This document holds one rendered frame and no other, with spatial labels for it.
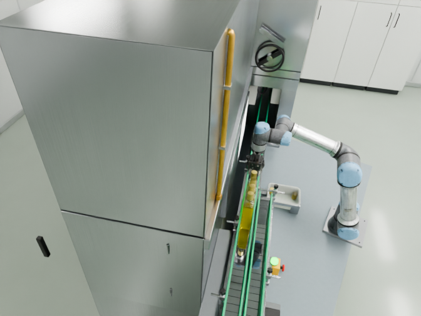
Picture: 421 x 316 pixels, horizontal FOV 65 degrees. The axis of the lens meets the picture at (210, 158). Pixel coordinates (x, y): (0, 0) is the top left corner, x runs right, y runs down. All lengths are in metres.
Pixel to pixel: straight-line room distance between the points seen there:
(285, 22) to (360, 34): 3.10
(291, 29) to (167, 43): 1.71
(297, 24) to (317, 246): 1.47
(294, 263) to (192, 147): 1.27
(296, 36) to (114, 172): 1.73
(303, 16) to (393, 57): 3.40
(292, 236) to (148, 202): 1.21
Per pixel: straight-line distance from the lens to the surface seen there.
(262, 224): 2.05
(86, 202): 1.37
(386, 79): 5.86
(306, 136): 1.84
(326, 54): 5.54
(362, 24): 5.46
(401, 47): 5.70
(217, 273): 1.82
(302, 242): 2.19
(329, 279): 2.10
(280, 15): 2.47
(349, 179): 1.79
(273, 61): 2.57
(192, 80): 0.88
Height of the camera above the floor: 2.44
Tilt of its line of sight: 40 degrees down
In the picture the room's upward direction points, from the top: 3 degrees clockwise
